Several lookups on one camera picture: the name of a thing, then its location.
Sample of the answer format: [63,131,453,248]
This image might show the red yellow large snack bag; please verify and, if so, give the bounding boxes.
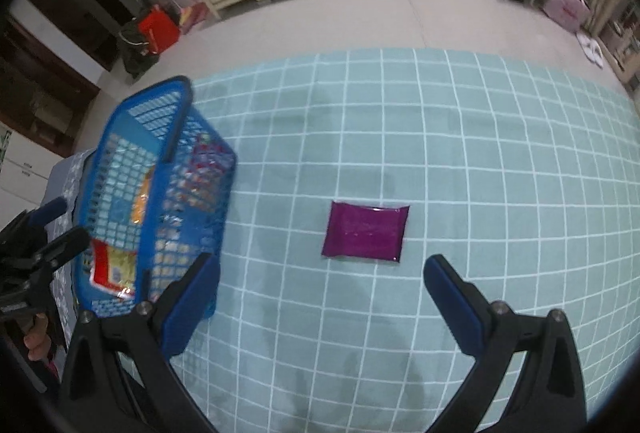
[89,239,137,300]

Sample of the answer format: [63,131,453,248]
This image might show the orange snack pouch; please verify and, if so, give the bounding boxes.
[130,166,155,225]

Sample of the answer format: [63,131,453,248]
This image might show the red snack pouch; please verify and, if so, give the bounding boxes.
[191,133,226,204]

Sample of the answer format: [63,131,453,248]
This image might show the left hand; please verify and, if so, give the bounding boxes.
[24,313,51,361]

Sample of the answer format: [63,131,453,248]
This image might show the blue plastic basket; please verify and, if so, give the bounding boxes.
[73,75,236,317]

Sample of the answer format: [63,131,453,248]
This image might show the black bag on floor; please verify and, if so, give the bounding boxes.
[117,20,160,80]

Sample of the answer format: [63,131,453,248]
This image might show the teal checked mat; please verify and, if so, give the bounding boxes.
[172,48,639,432]

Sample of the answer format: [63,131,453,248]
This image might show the red shopping bag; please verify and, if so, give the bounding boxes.
[137,6,180,55]

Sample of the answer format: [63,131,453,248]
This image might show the purple snack packet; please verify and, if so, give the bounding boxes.
[321,201,410,263]

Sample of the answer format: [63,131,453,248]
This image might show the white slippers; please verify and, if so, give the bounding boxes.
[576,32,604,69]

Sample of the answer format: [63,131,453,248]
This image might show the pink bag on floor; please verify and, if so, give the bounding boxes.
[542,0,590,33]

